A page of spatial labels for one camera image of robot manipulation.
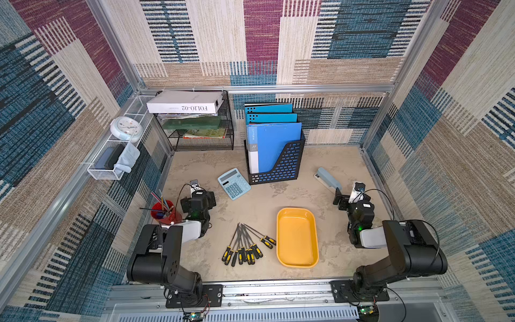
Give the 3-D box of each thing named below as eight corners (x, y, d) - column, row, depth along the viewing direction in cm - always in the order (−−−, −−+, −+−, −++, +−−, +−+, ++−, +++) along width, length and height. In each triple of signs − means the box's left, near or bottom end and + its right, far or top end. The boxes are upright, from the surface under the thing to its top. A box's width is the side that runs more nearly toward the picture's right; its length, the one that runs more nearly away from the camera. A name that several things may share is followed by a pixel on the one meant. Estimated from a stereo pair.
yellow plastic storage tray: (277, 270, 81) (278, 265, 76) (274, 214, 97) (275, 207, 91) (320, 270, 81) (324, 265, 76) (311, 214, 97) (313, 207, 91)
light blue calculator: (232, 201, 100) (232, 197, 98) (217, 181, 108) (216, 177, 105) (252, 188, 105) (252, 185, 102) (236, 170, 112) (236, 167, 110)
